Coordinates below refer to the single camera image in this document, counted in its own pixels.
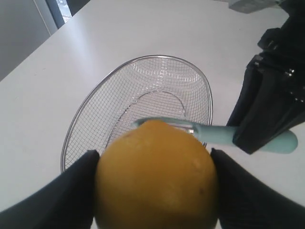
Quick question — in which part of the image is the yellow lemon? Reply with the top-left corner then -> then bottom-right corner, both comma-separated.
95,121 -> 219,229

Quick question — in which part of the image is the teal handled vegetable peeler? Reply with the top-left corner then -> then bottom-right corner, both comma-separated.
132,117 -> 298,154

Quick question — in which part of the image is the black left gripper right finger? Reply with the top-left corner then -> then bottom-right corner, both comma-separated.
211,148 -> 305,229

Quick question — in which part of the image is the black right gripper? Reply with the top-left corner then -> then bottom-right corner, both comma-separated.
227,0 -> 305,154

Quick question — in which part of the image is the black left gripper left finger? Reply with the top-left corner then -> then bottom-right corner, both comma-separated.
0,150 -> 100,229

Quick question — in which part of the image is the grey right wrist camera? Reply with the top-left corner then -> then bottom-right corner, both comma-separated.
228,0 -> 280,14

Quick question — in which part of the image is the oval wire mesh basket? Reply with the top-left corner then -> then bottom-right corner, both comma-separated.
60,55 -> 213,171

